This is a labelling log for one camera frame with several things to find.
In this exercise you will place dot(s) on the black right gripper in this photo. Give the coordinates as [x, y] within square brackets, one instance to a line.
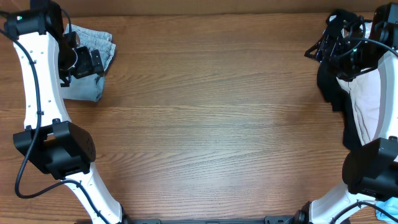
[322, 46]

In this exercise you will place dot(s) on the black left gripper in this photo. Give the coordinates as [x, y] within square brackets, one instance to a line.
[87, 67]

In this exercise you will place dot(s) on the light blue denim shorts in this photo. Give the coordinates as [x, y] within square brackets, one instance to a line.
[91, 88]

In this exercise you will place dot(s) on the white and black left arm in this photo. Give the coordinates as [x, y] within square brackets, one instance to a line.
[50, 57]

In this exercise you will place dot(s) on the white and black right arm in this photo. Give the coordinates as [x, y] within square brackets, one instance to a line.
[369, 174]

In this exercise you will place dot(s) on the black garment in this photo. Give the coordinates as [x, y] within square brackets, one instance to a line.
[335, 95]

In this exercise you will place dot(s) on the beige trousers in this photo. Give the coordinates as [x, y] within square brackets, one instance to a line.
[374, 100]

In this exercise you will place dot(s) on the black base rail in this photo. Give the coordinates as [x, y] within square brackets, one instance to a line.
[286, 219]

